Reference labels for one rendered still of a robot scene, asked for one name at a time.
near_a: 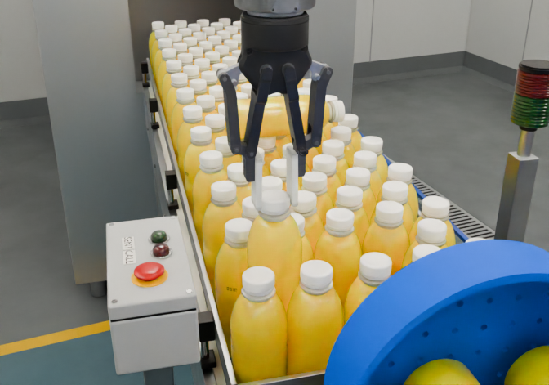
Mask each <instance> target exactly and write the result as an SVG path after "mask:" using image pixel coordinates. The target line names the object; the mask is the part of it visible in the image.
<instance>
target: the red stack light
mask: <svg viewBox="0 0 549 385"><path fill-rule="evenodd" d="M514 91H515V93H516V94H518V95H520V96H524V97H528V98H533V99H547V98H549V74H531V73H528V72H524V71H523V70H521V69H520V68H518V69H517V75H516V84H515V89H514Z"/></svg>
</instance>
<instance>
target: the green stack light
mask: <svg viewBox="0 0 549 385"><path fill-rule="evenodd" d="M510 120H511V122H512V123H514V124H516V125H518V126H521V127H525V128H544V127H547V126H548V125H549V98H547V99H533V98H528V97H524V96H520V95H518V94H516V93H515V92H514V94H513V100H512V105H511V114H510Z"/></svg>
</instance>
